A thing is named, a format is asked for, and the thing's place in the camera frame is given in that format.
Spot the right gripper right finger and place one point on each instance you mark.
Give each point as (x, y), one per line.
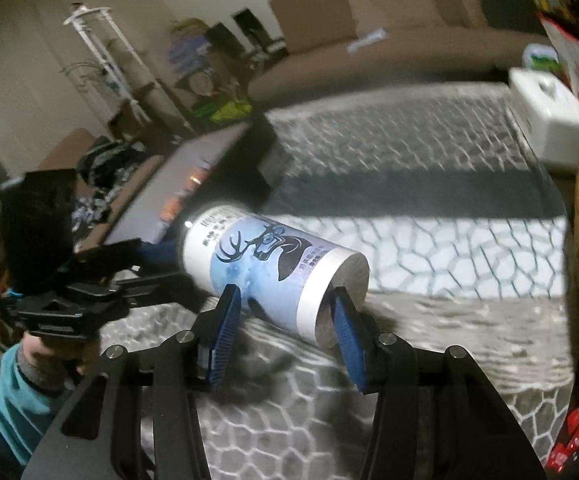
(437, 414)

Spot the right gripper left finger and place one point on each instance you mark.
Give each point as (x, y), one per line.
(135, 416)

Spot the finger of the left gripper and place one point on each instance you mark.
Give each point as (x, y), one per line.
(162, 256)
(162, 288)

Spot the blue deer label canister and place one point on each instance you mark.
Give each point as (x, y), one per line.
(284, 274)

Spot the teal sleeve left forearm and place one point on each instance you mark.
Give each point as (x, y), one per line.
(29, 401)

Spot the person left hand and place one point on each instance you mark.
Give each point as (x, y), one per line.
(61, 356)

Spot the black white patterned blanket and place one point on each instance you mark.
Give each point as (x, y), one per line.
(104, 168)

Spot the black storage box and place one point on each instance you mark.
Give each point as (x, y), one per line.
(237, 164)

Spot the green bag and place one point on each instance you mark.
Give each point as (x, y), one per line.
(218, 109)

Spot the white clothes rack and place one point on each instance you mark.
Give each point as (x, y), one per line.
(79, 21)

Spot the white paper on sofa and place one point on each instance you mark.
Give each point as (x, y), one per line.
(378, 35)

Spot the white tissue box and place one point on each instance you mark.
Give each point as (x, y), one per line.
(548, 114)

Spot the brown sofa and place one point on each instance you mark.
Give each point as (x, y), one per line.
(469, 39)

